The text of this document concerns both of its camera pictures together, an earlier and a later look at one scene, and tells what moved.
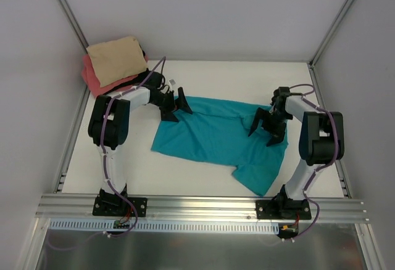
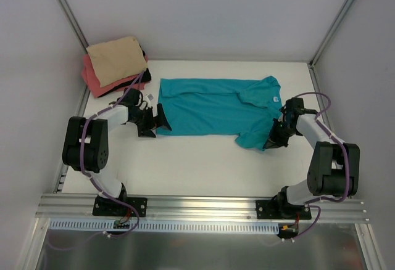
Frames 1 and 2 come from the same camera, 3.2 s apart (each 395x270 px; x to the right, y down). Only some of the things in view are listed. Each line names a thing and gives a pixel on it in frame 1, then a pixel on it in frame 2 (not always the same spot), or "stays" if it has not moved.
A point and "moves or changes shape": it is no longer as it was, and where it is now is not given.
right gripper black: x=271 y=125 → x=278 y=132
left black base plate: x=122 y=209 stays
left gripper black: x=171 y=105 → x=148 y=122
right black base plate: x=283 y=209 stays
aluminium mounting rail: x=81 y=207 stays
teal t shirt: x=217 y=132 moves or changes shape
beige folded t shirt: x=116 y=59 stays
